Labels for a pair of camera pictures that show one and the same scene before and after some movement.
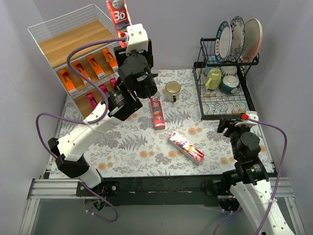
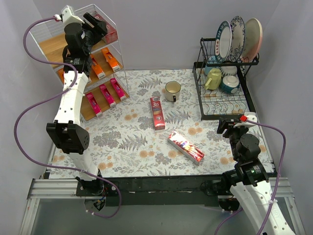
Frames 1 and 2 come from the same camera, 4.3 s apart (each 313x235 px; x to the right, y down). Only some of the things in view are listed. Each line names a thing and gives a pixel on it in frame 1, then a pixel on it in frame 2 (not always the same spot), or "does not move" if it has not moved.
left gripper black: (120, 52) → (94, 27)
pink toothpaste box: (92, 100) does not move
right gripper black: (225, 125) does not move
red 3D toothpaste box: (121, 18) → (111, 35)
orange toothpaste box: (109, 57) does not move
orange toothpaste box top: (100, 73) does not move
